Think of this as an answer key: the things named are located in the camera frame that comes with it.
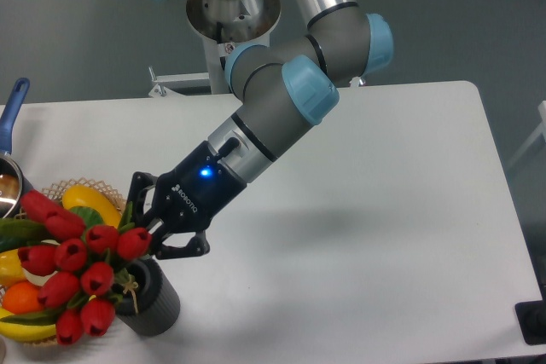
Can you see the woven wicker basket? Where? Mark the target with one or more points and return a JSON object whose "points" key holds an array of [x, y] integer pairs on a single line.
{"points": [[21, 231]]}

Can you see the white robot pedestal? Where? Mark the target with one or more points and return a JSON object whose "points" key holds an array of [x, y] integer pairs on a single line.
{"points": [[338, 41]]}

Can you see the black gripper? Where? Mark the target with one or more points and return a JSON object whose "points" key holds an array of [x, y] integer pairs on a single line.
{"points": [[184, 200]]}

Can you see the red tulip bouquet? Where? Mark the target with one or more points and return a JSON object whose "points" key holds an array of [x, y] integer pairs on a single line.
{"points": [[91, 269]]}

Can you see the green leafy bok choy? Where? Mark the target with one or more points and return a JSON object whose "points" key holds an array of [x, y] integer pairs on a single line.
{"points": [[90, 216]]}

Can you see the blue handled saucepan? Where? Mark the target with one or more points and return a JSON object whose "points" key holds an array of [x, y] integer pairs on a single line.
{"points": [[13, 182]]}

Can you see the yellow squash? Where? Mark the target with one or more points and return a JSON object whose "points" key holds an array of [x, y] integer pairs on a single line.
{"points": [[83, 196]]}

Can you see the white round radish slice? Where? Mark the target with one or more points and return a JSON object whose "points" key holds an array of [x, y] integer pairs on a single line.
{"points": [[37, 280]]}

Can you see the dark grey ribbed vase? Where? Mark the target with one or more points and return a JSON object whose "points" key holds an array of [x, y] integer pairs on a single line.
{"points": [[157, 305]]}

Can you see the white furniture frame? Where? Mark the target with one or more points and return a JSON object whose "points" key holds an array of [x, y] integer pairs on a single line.
{"points": [[531, 146]]}

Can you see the black device at table edge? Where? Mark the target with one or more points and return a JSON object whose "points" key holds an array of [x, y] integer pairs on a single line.
{"points": [[531, 318]]}

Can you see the yellow bell pepper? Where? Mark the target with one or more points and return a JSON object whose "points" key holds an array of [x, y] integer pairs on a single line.
{"points": [[11, 271]]}

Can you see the yellow banana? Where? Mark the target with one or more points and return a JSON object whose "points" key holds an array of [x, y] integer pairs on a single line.
{"points": [[27, 333]]}

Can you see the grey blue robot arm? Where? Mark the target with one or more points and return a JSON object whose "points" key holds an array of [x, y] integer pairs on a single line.
{"points": [[283, 91]]}

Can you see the orange fruit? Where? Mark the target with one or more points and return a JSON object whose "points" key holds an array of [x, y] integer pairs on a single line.
{"points": [[22, 298]]}

